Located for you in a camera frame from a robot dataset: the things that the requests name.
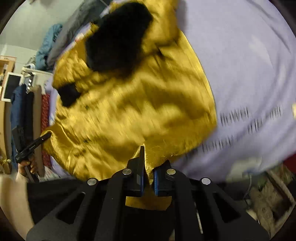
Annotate lilac floral bed sheet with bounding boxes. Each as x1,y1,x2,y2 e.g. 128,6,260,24
43,0,296,183

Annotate cream air conditioner unit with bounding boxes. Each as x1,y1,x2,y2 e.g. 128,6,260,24
21,66,53,95

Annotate white framed monitor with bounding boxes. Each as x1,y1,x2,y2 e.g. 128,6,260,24
1,72,23,102

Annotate dark blue garment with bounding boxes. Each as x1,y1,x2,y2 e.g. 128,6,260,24
10,84,34,164

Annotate red floral patterned cloth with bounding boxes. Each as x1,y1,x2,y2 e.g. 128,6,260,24
41,94,52,168

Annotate person's left forearm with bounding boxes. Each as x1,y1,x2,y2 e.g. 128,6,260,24
1,174,34,239

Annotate person's left hand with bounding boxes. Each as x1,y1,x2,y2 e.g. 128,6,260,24
18,154,38,179

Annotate grey and teal bedding pile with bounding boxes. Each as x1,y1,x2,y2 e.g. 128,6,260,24
35,1,111,71

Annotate wooden shelf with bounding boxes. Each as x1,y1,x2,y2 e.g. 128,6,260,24
0,55,17,174

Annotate beige woven basket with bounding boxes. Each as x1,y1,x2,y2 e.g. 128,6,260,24
248,164,295,238

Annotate golden yellow satin jacket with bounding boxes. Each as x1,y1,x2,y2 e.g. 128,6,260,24
43,1,217,210

